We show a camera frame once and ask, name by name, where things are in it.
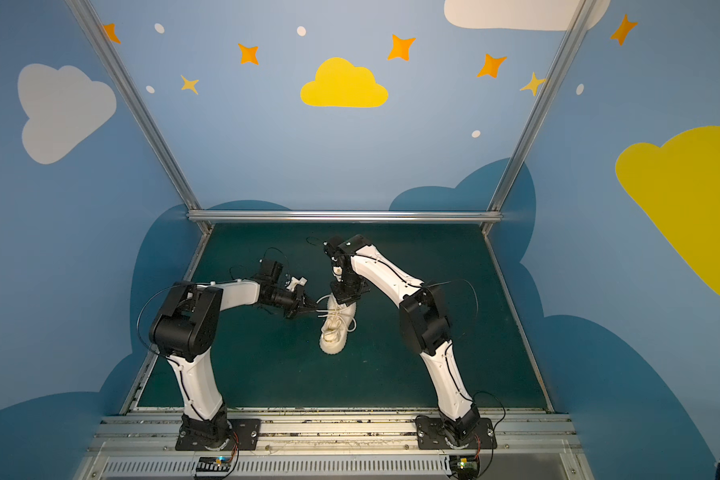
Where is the white shoelace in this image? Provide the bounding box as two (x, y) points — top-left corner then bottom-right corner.
(321, 294), (357, 342)

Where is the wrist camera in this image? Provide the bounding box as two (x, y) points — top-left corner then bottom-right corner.
(255, 258), (308, 293)
(332, 266), (343, 282)

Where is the left small circuit board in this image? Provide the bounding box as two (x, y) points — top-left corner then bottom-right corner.
(193, 455), (233, 479)

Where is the rear aluminium frame bar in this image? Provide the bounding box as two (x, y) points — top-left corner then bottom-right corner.
(187, 210), (502, 224)

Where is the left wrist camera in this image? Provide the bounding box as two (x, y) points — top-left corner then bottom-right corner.
(255, 258), (308, 293)

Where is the aluminium frame post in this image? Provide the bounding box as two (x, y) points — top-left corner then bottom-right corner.
(480, 0), (599, 240)
(66, 0), (202, 212)

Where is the right small circuit board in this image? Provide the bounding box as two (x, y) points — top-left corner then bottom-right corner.
(449, 456), (481, 480)

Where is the left aluminium frame post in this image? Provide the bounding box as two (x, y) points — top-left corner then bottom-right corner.
(66, 0), (202, 212)

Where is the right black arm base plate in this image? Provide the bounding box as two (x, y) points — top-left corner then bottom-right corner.
(413, 415), (497, 450)

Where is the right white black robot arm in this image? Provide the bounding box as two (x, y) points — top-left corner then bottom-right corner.
(320, 235), (481, 448)

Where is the right aluminium frame post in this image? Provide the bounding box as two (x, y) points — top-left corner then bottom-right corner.
(480, 0), (599, 240)

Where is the front aluminium rail base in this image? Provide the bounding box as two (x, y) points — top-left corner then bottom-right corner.
(75, 408), (594, 479)

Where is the white knit sneaker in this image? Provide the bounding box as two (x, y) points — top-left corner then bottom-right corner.
(319, 294), (357, 355)

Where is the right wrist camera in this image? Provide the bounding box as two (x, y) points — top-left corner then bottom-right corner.
(332, 266), (343, 282)

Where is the small circuit board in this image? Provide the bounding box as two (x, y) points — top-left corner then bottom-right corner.
(449, 456), (481, 480)
(193, 455), (233, 479)

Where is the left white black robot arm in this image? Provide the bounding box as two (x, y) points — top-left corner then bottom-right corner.
(149, 278), (317, 451)

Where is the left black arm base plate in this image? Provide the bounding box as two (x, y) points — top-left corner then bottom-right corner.
(175, 415), (261, 451)

